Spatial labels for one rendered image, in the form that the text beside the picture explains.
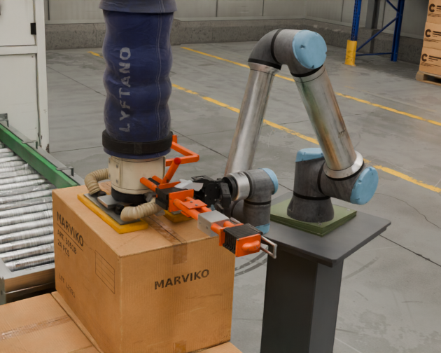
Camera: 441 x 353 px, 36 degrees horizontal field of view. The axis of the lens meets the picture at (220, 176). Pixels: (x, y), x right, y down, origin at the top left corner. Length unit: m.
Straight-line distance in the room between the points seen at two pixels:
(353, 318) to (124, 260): 1.89
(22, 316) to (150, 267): 0.63
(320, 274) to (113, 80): 1.17
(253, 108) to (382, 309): 1.78
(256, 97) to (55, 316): 1.03
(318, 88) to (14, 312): 1.30
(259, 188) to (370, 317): 1.65
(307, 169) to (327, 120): 0.34
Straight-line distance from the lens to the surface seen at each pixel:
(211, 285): 2.16
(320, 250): 2.51
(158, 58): 2.06
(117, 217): 2.15
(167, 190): 2.03
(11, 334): 2.39
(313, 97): 2.28
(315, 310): 2.78
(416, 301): 3.89
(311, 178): 2.61
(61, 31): 11.75
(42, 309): 2.51
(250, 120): 2.27
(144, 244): 2.02
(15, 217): 3.28
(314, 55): 2.19
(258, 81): 2.27
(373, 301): 3.81
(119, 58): 2.06
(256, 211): 2.18
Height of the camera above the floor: 1.80
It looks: 19 degrees down
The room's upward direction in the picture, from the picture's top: 3 degrees clockwise
